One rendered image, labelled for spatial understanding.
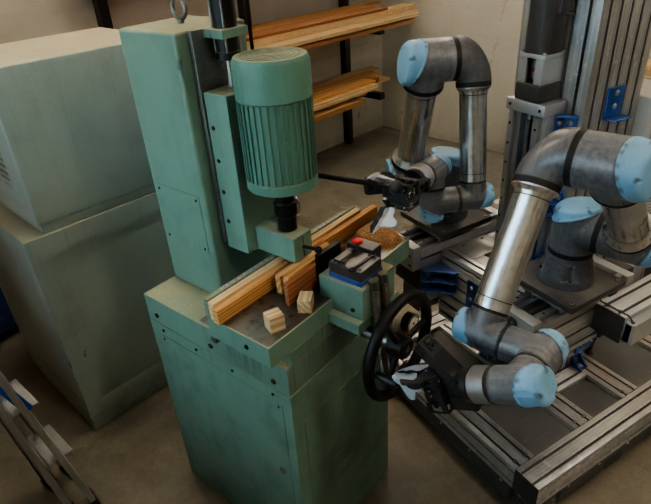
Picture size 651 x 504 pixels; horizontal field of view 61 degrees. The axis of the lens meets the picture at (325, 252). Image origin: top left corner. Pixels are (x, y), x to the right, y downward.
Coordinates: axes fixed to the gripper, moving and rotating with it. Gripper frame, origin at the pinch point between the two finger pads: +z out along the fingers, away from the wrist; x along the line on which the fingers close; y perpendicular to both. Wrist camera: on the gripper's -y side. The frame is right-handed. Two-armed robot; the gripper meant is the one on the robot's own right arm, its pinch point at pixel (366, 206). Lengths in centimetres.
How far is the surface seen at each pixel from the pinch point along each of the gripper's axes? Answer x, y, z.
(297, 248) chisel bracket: 8.3, -11.7, 14.5
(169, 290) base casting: 27, -53, 28
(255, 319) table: 19.0, -11.0, 32.6
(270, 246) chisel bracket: 9.4, -20.4, 15.6
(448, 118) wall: 76, -147, -326
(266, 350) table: 20.4, -1.7, 38.7
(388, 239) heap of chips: 16.5, -3.2, -13.9
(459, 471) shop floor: 110, 16, -25
